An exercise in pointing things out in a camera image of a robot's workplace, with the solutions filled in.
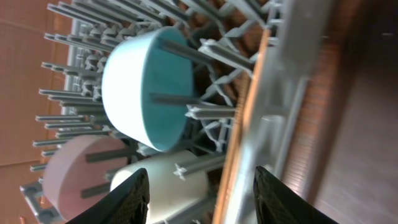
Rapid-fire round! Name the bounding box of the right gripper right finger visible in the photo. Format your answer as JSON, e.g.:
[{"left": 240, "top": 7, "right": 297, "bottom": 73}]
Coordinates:
[{"left": 253, "top": 166, "right": 336, "bottom": 224}]

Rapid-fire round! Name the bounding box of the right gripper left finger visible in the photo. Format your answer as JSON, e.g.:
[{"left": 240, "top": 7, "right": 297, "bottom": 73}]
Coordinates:
[{"left": 67, "top": 168, "right": 150, "bottom": 224}]

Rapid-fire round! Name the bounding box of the cream white cup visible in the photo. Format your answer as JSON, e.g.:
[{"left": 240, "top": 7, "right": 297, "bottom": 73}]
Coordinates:
[{"left": 110, "top": 150, "right": 209, "bottom": 223}]

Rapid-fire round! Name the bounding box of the pink saucer plate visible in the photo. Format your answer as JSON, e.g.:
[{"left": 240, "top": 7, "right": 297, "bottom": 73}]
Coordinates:
[{"left": 42, "top": 135, "right": 127, "bottom": 221}]

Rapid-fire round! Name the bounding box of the wooden chopstick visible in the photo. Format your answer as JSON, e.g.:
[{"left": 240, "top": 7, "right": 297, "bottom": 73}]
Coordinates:
[{"left": 212, "top": 29, "right": 271, "bottom": 224}]

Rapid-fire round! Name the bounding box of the light blue bowl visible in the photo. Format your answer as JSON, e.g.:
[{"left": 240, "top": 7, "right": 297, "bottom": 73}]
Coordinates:
[{"left": 101, "top": 27, "right": 194, "bottom": 152}]

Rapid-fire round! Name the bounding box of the brown serving tray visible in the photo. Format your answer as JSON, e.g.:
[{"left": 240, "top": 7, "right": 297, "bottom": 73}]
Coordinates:
[{"left": 306, "top": 1, "right": 397, "bottom": 223}]

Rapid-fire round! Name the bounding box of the grey plastic dish rack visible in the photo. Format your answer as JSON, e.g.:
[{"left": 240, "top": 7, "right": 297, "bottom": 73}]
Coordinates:
[{"left": 19, "top": 0, "right": 335, "bottom": 224}]

